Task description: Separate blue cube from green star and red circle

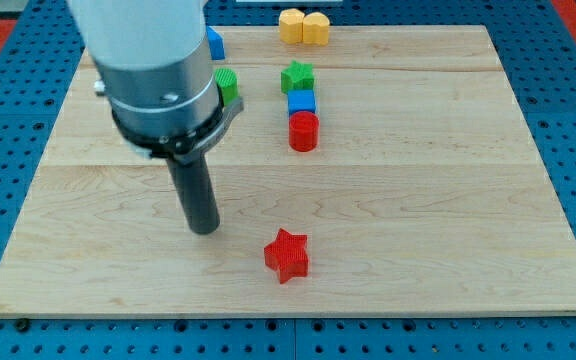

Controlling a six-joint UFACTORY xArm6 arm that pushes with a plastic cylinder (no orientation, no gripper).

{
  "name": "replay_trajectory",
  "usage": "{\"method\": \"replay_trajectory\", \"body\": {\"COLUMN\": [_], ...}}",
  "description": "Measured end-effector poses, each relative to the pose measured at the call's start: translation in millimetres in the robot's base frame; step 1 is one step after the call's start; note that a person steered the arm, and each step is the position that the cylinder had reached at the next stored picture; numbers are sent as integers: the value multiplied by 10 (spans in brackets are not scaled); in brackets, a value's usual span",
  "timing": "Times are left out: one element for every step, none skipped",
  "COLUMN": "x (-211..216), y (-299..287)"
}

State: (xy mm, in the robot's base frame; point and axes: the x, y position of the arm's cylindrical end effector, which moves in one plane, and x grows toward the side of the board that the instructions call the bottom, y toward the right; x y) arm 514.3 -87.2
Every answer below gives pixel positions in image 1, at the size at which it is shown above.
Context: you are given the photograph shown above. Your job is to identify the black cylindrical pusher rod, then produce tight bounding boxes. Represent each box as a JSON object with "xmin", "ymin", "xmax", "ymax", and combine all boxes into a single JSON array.
[{"xmin": 166, "ymin": 155, "xmax": 220, "ymax": 235}]

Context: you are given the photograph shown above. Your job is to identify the blue cube block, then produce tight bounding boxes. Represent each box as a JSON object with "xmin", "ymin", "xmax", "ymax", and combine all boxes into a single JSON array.
[{"xmin": 287, "ymin": 89, "xmax": 317, "ymax": 116}]

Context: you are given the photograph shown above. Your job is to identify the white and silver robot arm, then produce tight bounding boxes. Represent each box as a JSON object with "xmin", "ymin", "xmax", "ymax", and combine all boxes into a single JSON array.
[{"xmin": 67, "ymin": 0, "xmax": 244, "ymax": 234}]

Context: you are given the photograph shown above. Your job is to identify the blue block behind arm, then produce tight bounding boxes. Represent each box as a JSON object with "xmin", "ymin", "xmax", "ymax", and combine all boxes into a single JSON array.
[{"xmin": 206, "ymin": 26, "xmax": 226, "ymax": 60}]

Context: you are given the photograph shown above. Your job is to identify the red star block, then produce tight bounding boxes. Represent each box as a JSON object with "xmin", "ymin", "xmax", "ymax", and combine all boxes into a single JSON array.
[{"xmin": 264, "ymin": 228, "xmax": 310, "ymax": 284}]

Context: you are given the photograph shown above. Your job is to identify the green star block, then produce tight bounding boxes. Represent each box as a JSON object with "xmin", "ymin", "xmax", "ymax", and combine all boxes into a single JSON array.
[{"xmin": 280, "ymin": 60, "xmax": 315, "ymax": 94}]

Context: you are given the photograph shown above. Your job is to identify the green cylinder block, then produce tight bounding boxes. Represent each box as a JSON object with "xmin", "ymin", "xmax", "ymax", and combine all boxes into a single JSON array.
[{"xmin": 214, "ymin": 68, "xmax": 239, "ymax": 106}]

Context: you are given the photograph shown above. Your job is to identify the red cylinder block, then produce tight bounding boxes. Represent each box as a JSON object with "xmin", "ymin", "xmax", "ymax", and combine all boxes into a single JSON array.
[{"xmin": 288, "ymin": 111, "xmax": 320, "ymax": 152}]

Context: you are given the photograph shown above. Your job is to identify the light wooden board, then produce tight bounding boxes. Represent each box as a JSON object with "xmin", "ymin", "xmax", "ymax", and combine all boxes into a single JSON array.
[{"xmin": 0, "ymin": 25, "xmax": 576, "ymax": 319}]

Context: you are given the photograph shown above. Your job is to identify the yellow hexagon block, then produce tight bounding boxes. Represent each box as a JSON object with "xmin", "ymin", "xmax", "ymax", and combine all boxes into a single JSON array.
[{"xmin": 278, "ymin": 8, "xmax": 305, "ymax": 44}]

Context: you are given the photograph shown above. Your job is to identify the yellow heart block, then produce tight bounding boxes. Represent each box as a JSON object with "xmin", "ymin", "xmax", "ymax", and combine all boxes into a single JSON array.
[{"xmin": 302, "ymin": 12, "xmax": 330, "ymax": 46}]

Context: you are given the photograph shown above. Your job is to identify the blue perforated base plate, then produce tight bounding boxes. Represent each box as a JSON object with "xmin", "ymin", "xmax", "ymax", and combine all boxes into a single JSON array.
[{"xmin": 0, "ymin": 0, "xmax": 576, "ymax": 359}]

